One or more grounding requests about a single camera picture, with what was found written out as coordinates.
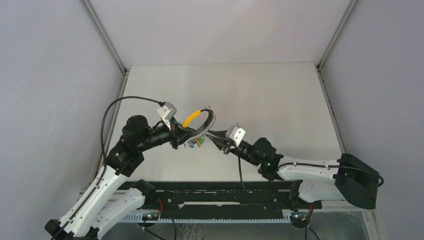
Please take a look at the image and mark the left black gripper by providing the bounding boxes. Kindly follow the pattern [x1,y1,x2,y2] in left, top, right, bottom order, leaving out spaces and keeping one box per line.
[137,117,197,152]

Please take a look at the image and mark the blue tagged key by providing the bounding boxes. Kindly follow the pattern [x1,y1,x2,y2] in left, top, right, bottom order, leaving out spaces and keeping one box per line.
[186,140,196,148]

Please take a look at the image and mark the large metal keyring yellow handle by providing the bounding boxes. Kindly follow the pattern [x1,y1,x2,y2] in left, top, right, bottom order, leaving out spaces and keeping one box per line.
[181,106,217,140]

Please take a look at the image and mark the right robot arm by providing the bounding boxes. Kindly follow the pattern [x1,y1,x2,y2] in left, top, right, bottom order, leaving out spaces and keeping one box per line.
[206,128,385,210]

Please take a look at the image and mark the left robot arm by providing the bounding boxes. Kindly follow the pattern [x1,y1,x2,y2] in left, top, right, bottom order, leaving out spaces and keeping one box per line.
[44,115,215,240]

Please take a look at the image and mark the left circuit board green led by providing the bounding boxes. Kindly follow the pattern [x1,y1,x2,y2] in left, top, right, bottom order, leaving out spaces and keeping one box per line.
[142,213,160,222]

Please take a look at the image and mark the circuit board green led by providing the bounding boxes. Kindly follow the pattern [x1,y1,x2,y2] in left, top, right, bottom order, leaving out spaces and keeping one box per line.
[142,213,160,222]
[290,213,310,223]

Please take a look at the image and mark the right circuit board green led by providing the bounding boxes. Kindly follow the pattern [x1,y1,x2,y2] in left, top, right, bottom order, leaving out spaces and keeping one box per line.
[290,213,310,223]

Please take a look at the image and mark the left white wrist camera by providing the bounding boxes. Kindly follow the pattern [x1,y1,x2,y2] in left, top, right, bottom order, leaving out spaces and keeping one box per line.
[157,101,177,130]

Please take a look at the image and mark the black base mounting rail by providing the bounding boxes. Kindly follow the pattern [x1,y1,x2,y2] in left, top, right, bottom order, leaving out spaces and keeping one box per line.
[139,181,311,216]

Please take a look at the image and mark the white slotted cable duct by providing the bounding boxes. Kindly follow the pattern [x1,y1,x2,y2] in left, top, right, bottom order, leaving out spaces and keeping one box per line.
[119,210,292,224]

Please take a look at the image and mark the left black camera cable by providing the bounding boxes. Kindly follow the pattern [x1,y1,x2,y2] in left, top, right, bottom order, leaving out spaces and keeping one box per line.
[49,96,166,240]

